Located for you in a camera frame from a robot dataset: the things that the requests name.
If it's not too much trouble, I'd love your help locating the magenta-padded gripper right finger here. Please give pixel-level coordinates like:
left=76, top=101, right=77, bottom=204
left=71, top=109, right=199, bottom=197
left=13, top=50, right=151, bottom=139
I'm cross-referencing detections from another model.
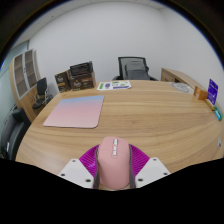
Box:
left=128, top=143, right=172, bottom=189

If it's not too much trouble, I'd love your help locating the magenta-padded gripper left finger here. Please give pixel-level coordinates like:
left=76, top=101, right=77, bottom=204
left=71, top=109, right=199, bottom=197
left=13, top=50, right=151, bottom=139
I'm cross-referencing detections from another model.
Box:
left=57, top=143, right=101, bottom=190

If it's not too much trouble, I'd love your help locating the pink computer mouse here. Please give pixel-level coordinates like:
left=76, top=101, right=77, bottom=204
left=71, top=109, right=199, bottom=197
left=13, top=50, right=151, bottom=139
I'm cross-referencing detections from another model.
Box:
left=96, top=135, right=132, bottom=190

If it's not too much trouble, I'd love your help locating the pink and blue mouse pad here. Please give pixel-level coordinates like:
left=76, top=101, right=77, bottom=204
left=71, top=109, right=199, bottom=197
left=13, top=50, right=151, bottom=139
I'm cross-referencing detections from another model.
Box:
left=42, top=94, right=105, bottom=129

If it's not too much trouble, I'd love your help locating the black leather armchair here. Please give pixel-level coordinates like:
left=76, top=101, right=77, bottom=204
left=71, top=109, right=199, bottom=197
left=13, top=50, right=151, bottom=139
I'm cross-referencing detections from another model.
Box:
left=0, top=106, right=33, bottom=162

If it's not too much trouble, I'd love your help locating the large brown cardboard box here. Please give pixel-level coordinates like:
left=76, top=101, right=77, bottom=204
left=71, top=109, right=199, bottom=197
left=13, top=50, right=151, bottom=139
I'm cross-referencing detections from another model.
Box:
left=68, top=72, right=97, bottom=92

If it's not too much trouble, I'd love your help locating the small teal object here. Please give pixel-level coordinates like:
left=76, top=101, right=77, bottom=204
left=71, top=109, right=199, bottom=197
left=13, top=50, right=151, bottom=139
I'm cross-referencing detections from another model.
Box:
left=213, top=105, right=223, bottom=122

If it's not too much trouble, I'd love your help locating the round grey disc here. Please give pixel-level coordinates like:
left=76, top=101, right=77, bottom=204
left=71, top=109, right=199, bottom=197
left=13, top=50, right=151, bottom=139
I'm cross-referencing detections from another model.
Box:
left=171, top=81, right=194, bottom=94

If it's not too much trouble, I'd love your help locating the small black chair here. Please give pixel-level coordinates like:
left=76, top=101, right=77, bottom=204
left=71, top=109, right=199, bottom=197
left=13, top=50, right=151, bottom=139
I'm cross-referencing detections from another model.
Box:
left=31, top=77, right=54, bottom=111

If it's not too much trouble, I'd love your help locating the white printed paper sheet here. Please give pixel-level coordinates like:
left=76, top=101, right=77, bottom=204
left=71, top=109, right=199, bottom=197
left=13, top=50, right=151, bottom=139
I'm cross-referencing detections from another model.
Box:
left=96, top=80, right=132, bottom=91

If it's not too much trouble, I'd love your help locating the small wooden holder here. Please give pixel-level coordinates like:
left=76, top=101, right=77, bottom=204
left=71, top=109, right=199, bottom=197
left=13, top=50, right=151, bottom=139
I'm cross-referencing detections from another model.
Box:
left=193, top=85, right=209, bottom=101

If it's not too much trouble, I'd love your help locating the wooden side desk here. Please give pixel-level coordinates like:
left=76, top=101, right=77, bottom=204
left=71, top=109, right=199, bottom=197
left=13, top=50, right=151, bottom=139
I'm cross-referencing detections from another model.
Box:
left=160, top=67, right=201, bottom=90

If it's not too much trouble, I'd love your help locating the black appliance box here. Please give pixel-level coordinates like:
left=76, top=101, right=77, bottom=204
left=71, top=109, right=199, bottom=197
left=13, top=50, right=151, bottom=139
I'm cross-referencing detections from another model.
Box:
left=69, top=60, right=94, bottom=78

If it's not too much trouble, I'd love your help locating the purple card sign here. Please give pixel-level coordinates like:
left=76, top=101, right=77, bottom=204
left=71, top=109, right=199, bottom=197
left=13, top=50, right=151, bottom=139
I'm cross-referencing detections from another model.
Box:
left=206, top=78, right=219, bottom=106

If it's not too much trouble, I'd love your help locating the black mesh office chair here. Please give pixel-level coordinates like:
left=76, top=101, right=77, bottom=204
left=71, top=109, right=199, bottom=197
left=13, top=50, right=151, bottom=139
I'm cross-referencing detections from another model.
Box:
left=111, top=56, right=159, bottom=81

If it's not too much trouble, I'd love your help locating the wooden shelf cabinet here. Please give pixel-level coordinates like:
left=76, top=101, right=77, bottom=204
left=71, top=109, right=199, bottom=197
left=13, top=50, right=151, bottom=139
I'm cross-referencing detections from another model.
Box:
left=8, top=48, right=43, bottom=123

